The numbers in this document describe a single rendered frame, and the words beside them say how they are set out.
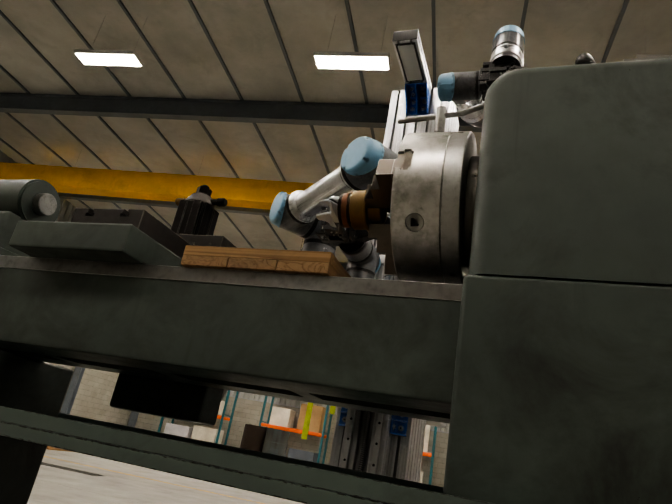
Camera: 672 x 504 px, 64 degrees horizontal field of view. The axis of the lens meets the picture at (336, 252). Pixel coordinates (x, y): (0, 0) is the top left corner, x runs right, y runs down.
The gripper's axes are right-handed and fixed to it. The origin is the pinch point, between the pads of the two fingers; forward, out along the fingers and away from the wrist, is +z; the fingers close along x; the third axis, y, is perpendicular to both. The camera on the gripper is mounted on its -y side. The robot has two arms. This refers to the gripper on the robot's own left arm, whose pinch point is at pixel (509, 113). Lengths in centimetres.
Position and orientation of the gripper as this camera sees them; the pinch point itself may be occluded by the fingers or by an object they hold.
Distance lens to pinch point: 124.0
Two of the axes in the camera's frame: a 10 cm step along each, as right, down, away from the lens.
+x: -2.2, -6.9, -6.9
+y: -9.4, -0.4, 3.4
